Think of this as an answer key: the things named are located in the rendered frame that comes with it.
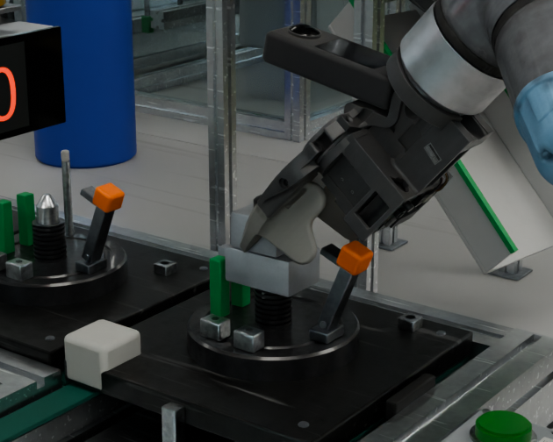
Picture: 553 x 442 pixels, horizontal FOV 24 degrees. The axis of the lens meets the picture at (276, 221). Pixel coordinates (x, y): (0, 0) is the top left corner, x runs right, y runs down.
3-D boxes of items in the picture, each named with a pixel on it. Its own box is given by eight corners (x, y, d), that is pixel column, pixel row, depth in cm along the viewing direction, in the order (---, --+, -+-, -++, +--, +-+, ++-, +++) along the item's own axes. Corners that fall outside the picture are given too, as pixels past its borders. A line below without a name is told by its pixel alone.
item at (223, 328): (231, 336, 101) (231, 317, 101) (219, 342, 100) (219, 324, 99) (211, 330, 102) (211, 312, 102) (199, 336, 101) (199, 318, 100)
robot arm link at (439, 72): (414, 3, 84) (472, -11, 90) (373, 50, 87) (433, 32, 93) (487, 89, 82) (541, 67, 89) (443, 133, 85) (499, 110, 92)
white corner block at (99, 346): (144, 375, 103) (142, 329, 102) (105, 395, 100) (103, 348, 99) (102, 360, 106) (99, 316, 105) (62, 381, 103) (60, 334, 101)
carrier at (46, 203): (233, 287, 122) (232, 160, 118) (50, 375, 103) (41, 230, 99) (53, 238, 135) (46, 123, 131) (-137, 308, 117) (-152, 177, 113)
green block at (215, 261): (230, 314, 105) (229, 257, 104) (221, 318, 104) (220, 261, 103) (219, 310, 106) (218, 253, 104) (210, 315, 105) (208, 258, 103)
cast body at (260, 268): (320, 281, 103) (321, 198, 100) (289, 298, 99) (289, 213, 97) (238, 260, 107) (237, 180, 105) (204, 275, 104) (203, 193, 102)
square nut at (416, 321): (422, 326, 108) (423, 316, 107) (412, 332, 106) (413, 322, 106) (406, 322, 109) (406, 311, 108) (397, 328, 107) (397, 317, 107)
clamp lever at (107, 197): (106, 261, 115) (126, 192, 111) (90, 267, 114) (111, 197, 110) (78, 239, 117) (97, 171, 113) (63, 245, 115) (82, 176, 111)
